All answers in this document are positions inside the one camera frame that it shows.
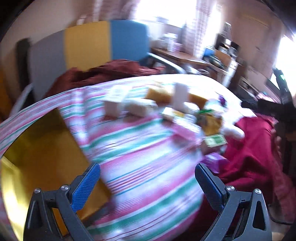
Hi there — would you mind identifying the cream tall carton box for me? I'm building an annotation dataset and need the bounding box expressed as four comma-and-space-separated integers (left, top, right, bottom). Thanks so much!
171, 82, 189, 111

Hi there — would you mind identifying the dark red blanket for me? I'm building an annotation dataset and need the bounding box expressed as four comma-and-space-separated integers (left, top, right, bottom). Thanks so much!
44, 59, 165, 98

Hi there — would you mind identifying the yellow sponge block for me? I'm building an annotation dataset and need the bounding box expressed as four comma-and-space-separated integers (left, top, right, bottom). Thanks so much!
189, 93, 208, 109
145, 88, 173, 103

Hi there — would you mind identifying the green white slim box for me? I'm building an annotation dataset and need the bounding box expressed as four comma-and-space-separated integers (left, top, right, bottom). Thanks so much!
204, 134, 227, 148

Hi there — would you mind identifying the purple snack packet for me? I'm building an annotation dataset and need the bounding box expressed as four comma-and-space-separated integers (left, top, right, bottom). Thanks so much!
201, 153, 229, 174

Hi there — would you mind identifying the grey yellow blue headboard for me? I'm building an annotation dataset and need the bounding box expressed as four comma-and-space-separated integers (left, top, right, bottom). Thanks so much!
28, 20, 149, 101

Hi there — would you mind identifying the striped bed sheet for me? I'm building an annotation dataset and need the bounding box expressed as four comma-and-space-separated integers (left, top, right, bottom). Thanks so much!
1, 74, 254, 240

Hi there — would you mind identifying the yellow knitted sock ball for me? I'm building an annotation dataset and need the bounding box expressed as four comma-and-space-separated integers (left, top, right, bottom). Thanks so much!
197, 109, 223, 136

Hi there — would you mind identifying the red cloth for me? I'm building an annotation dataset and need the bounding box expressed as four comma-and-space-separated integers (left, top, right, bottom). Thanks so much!
218, 115, 295, 222

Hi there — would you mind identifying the wooden desk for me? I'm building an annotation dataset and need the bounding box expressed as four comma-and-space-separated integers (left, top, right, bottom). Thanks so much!
152, 47, 246, 89

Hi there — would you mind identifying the gold tray box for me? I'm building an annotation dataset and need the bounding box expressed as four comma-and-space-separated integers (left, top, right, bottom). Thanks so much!
1, 109, 111, 240

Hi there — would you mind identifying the white sock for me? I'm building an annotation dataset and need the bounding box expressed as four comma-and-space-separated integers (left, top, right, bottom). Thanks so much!
125, 98, 158, 117

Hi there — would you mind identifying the white soap block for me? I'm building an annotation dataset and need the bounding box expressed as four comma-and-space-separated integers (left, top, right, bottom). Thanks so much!
104, 100, 124, 118

